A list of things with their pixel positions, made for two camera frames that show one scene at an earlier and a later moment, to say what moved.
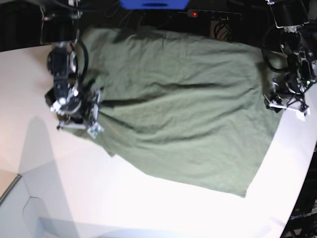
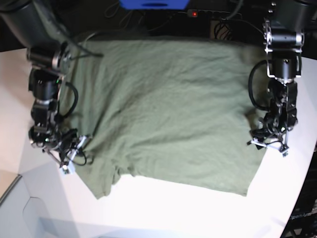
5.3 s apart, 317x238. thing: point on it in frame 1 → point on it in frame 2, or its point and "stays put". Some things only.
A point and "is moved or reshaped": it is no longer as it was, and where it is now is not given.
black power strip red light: x=214 y=15 stays put
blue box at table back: x=155 y=4 stays put
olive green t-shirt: x=189 y=109 is moved or reshaped
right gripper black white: x=286 y=92 → x=271 y=135
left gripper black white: x=75 y=107 → x=71 y=147
